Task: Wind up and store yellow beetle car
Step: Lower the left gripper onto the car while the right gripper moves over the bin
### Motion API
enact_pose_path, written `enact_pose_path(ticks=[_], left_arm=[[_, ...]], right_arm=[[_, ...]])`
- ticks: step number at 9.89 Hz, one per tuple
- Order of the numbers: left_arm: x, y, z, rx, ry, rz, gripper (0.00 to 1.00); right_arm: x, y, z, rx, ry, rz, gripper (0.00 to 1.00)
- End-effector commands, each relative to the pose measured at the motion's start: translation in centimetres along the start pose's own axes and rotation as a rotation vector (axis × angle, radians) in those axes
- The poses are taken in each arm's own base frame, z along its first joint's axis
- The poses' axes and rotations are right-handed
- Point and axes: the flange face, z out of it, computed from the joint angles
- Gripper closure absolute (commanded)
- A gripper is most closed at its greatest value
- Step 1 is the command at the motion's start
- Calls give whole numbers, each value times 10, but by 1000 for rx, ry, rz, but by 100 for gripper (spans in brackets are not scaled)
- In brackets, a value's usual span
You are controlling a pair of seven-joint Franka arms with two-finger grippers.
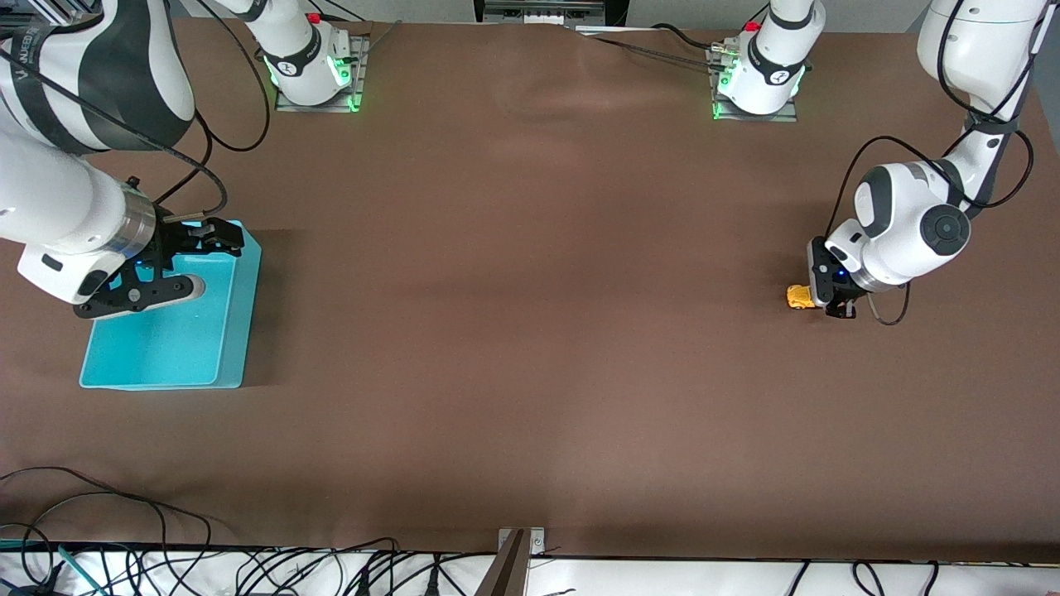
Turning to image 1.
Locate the turquoise plastic bin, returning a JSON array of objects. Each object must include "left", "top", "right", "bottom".
[{"left": 79, "top": 219, "right": 263, "bottom": 390}]

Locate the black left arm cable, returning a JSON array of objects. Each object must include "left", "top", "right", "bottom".
[{"left": 824, "top": 0, "right": 1046, "bottom": 325}]

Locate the black looping right arm cable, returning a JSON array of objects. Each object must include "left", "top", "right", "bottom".
[{"left": 166, "top": 0, "right": 272, "bottom": 154}]

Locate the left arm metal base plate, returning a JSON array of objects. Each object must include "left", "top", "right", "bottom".
[{"left": 711, "top": 46, "right": 798, "bottom": 123}]

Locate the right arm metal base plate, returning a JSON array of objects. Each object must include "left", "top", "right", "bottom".
[{"left": 275, "top": 33, "right": 370, "bottom": 113}]

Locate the long black loop cable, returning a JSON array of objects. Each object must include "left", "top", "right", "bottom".
[{"left": 0, "top": 466, "right": 214, "bottom": 596}]

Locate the black arched cable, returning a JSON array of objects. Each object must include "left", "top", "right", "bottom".
[{"left": 21, "top": 493, "right": 171, "bottom": 596}]

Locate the aluminium profile post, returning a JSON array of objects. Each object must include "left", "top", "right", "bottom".
[{"left": 25, "top": 0, "right": 104, "bottom": 26}]

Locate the smooth black table cable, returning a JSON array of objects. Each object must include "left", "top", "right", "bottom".
[{"left": 653, "top": 22, "right": 730, "bottom": 50}]

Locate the braided black table cable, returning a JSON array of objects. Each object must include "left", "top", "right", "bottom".
[{"left": 580, "top": 31, "right": 725, "bottom": 67}]

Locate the teal strap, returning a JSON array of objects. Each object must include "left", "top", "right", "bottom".
[{"left": 56, "top": 545, "right": 104, "bottom": 596}]

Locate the black metal frame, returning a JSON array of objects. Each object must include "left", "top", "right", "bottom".
[{"left": 474, "top": 0, "right": 630, "bottom": 30}]

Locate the small metal bracket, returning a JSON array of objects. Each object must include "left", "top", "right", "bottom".
[{"left": 498, "top": 526, "right": 546, "bottom": 557}]

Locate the dark camera pole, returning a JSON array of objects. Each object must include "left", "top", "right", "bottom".
[{"left": 474, "top": 530, "right": 528, "bottom": 596}]

